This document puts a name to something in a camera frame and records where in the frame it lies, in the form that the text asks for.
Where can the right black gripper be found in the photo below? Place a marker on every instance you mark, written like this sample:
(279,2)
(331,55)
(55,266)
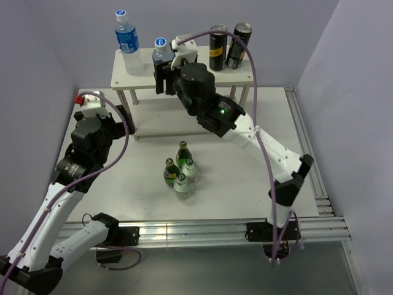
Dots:
(159,75)

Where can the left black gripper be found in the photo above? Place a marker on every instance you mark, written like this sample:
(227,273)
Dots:
(117,131)

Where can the small blue label water bottle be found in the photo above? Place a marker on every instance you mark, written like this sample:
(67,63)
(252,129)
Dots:
(163,55)

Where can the green glass bottle front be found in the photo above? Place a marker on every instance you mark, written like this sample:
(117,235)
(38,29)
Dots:
(170,172)

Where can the green glass bottle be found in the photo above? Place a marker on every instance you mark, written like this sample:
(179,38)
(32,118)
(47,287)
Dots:
(183,154)
(170,172)

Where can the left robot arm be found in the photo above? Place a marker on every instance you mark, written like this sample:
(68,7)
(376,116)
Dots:
(37,262)

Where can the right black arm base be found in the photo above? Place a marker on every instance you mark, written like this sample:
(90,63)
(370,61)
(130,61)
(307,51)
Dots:
(263,232)

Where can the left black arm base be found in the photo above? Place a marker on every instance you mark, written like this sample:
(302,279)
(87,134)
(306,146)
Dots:
(122,236)

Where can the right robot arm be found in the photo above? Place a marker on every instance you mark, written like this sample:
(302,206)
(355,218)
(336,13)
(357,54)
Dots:
(287,170)

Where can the green glass bottle rear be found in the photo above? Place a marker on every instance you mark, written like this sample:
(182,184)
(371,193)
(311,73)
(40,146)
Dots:
(183,154)

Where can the black can yellow label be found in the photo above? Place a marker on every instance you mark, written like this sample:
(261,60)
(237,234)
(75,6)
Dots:
(217,51)

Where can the clear soda bottle rear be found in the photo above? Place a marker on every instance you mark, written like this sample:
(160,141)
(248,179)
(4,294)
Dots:
(191,171)

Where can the clear soda bottle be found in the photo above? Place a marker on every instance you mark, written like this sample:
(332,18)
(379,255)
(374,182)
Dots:
(182,187)
(191,171)

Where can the black can gold top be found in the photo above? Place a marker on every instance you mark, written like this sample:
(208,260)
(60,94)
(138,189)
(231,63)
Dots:
(236,52)

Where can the clear soda bottle front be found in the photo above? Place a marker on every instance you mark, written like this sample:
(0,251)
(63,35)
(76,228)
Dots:
(182,187)

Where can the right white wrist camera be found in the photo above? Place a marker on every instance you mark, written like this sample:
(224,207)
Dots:
(187,50)

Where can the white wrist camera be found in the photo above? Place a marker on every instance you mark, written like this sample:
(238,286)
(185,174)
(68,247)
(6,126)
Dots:
(187,50)
(92,106)

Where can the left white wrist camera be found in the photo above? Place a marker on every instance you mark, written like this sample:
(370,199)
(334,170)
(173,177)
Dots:
(92,106)

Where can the aluminium side rail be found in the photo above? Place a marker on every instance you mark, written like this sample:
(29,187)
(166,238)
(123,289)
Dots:
(321,196)

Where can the aluminium front rail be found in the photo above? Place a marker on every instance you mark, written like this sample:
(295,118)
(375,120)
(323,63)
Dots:
(224,232)

